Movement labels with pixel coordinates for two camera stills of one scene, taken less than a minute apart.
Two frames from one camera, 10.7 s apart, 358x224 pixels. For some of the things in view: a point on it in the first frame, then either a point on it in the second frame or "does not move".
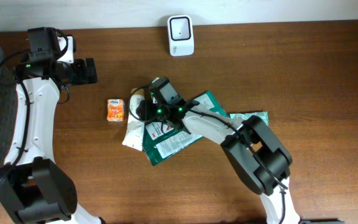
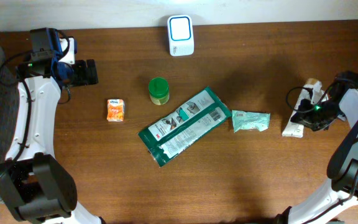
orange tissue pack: x=115 y=110 does not move
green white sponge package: x=160 y=139 does not move
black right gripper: x=148 y=107 → x=304 y=117
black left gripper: x=81 y=76 does not move
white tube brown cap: x=133 y=137 → x=311 y=91
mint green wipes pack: x=244 y=116 does not move
